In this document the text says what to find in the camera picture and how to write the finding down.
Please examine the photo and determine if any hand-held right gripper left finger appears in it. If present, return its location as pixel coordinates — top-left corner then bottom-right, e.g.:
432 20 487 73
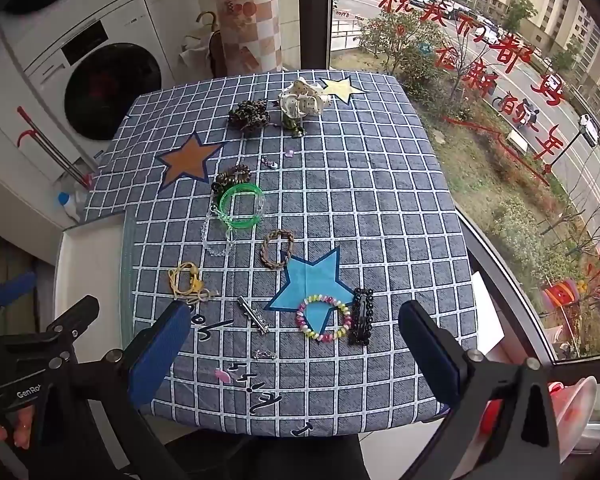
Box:
72 300 192 480

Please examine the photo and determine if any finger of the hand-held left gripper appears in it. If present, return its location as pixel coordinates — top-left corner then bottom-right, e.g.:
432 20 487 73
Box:
0 295 101 361
0 270 38 313

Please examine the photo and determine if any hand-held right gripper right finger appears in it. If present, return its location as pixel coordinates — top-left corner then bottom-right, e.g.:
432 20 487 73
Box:
398 301 564 480

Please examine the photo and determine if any white jewelry box green rim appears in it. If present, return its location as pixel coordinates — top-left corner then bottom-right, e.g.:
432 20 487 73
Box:
55 208 137 361

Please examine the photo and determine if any black beaded hair clip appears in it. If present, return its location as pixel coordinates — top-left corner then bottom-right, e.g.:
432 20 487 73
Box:
348 287 376 347

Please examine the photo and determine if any yellow cord bracelet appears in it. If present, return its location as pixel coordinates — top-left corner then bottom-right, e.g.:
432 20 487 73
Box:
168 261 203 297

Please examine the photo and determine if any silver metal hair clip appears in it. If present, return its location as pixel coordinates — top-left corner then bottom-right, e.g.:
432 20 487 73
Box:
236 296 272 336

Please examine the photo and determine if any clear bead chain bracelet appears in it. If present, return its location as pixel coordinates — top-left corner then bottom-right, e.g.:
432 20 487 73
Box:
200 204 237 258

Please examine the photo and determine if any pink yellow beaded bracelet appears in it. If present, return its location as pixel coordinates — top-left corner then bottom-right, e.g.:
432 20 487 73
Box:
294 294 352 343

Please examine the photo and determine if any brown braided hair tie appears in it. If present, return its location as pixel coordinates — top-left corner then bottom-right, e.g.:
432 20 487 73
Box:
259 229 296 270

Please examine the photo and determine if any green translucent bangle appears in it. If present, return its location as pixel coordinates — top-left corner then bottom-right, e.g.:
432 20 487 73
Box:
218 183 265 231

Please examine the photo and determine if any person's left hand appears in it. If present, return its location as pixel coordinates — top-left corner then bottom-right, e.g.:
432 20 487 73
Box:
0 404 36 451

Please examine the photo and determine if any white paper sheet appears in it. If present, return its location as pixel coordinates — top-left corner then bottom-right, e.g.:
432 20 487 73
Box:
470 272 507 356

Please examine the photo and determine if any white detergent bottle blue cap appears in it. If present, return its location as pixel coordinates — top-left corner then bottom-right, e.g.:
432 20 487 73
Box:
56 191 89 224

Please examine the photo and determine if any white red plastic container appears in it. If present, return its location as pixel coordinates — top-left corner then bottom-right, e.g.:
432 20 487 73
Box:
546 376 599 457

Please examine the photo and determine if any grey checked star tablecloth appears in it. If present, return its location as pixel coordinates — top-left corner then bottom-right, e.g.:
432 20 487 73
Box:
80 71 479 437

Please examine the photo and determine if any leopard print scrunchie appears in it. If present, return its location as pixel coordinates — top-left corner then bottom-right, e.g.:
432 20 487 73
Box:
228 99 271 133

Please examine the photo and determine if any dark green hair clip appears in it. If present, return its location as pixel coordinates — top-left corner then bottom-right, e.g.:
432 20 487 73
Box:
282 115 307 139

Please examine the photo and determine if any white washing machine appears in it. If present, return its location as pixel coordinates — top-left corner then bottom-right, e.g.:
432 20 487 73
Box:
0 0 187 173

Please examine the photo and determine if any cream polka dot scrunchie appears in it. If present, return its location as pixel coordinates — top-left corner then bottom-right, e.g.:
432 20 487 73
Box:
278 79 333 120

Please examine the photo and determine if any beige folded umbrella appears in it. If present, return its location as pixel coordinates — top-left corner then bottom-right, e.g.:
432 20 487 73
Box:
176 10 222 80

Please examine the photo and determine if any checkered pink cylinder bin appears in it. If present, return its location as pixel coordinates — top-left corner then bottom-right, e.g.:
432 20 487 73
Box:
216 0 285 78

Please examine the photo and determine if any red handled mop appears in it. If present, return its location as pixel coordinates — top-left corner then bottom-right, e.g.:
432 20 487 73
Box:
16 106 97 190

